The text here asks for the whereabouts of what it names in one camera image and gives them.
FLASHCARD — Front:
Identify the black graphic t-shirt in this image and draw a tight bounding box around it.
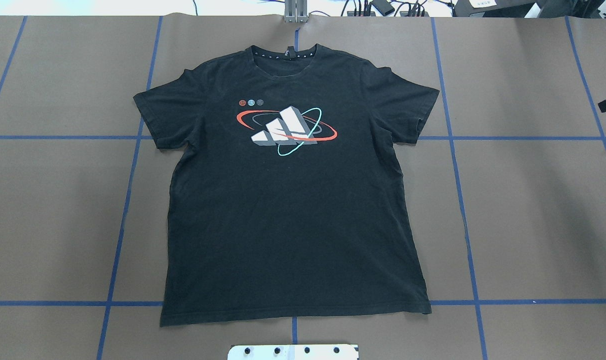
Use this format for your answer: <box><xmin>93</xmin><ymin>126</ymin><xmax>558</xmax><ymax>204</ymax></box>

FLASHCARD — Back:
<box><xmin>133</xmin><ymin>44</ymin><xmax>440</xmax><ymax>327</ymax></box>

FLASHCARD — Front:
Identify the black power adapter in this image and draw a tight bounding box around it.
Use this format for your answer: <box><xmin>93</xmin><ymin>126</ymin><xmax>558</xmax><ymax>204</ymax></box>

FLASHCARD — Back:
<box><xmin>370</xmin><ymin>0</ymin><xmax>395</xmax><ymax>16</ymax></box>

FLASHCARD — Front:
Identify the aluminium frame post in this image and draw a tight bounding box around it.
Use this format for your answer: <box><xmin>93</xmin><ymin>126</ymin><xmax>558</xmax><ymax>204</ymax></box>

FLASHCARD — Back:
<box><xmin>283</xmin><ymin>0</ymin><xmax>309</xmax><ymax>24</ymax></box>

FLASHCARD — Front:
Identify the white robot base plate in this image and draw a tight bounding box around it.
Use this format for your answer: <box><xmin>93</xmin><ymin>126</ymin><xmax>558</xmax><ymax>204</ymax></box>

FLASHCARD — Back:
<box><xmin>227</xmin><ymin>343</ymin><xmax>361</xmax><ymax>360</ymax></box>

